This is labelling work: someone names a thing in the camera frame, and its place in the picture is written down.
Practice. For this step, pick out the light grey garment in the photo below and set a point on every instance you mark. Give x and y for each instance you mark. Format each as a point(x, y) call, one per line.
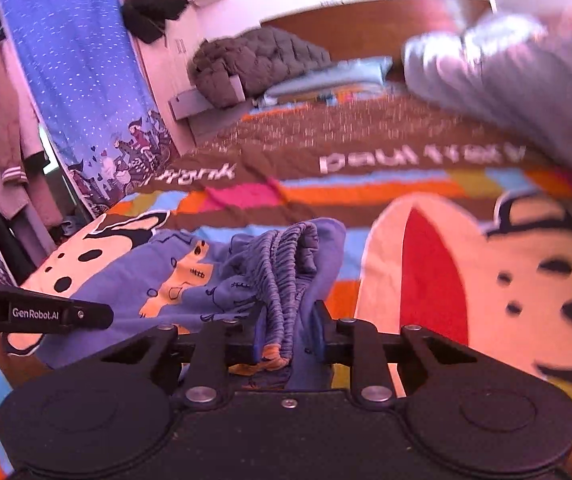
point(541, 85)

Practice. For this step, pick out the white bedside cabinet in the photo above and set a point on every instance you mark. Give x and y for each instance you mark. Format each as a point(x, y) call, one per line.
point(166, 65)

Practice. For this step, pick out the printed blanket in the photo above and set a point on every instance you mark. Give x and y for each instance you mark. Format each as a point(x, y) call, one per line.
point(416, 270)

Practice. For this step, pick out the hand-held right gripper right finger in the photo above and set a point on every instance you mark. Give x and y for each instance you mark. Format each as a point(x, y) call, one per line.
point(319, 335)

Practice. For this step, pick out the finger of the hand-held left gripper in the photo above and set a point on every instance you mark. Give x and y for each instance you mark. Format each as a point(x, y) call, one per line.
point(91, 315)

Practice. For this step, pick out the wooden headboard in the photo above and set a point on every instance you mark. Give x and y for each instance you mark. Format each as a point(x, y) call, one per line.
point(366, 30)

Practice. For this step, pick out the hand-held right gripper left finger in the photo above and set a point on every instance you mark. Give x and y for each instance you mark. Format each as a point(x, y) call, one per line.
point(257, 332)

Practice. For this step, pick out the blue printed pants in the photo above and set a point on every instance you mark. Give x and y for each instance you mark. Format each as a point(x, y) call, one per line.
point(286, 260)

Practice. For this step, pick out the light blue pillow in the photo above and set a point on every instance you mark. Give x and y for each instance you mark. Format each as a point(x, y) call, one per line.
point(326, 77)

